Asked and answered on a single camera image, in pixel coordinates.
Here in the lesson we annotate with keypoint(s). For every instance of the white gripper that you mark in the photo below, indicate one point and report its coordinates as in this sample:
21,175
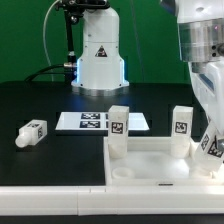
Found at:
207,81

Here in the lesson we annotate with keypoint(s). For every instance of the white square table top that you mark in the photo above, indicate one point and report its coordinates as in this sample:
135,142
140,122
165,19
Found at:
148,162

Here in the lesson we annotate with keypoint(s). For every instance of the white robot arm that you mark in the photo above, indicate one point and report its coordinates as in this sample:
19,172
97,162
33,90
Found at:
100,69

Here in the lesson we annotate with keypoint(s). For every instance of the white marker base plate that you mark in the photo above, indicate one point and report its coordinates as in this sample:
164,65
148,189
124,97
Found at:
75,121

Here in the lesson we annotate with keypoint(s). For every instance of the white front obstacle wall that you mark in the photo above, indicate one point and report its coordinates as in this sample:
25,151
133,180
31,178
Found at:
115,200

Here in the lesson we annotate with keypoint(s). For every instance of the black camera stand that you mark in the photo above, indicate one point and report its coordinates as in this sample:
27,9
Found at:
73,12

